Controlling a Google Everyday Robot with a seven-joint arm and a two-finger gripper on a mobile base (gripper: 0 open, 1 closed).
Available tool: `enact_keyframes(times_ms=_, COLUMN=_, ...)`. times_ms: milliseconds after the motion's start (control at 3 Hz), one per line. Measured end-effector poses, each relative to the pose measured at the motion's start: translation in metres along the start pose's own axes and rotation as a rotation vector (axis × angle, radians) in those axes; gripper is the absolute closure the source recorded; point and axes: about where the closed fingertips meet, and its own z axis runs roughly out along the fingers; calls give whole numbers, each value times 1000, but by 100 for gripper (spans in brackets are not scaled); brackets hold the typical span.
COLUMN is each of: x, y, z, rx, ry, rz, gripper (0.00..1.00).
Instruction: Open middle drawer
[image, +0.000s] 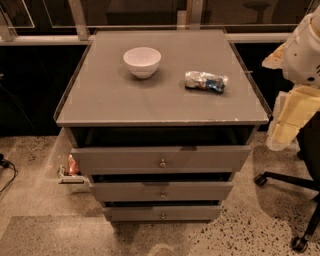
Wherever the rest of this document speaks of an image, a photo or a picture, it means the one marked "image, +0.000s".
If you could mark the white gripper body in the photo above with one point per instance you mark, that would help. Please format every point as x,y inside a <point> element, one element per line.
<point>302,59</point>

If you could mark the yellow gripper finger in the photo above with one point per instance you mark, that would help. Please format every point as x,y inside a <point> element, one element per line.
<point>274,60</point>
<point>300,105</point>

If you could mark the grey drawer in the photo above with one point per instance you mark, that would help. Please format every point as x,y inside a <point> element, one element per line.
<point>161,213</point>
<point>160,191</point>
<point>154,160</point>

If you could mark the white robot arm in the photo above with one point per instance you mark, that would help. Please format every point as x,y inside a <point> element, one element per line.
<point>299,60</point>

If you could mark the grey drawer cabinet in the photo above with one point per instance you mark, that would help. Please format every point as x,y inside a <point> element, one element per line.
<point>107,106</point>

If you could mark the grey bottom drawer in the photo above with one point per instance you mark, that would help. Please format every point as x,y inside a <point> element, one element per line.
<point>161,213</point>

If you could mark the grey top drawer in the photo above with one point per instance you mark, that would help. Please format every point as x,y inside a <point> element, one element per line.
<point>154,160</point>

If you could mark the black office chair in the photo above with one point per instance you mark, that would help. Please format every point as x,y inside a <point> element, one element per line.
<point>309,143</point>

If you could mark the crumpled snack bag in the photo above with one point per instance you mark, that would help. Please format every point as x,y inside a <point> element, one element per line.
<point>204,81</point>

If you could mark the white ceramic bowl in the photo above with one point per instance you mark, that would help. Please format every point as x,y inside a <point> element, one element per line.
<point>142,62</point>

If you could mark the metal window railing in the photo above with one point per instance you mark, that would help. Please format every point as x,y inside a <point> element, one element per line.
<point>33,22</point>

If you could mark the clear plastic side bin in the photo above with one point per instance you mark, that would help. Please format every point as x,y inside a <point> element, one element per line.
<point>58,166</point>

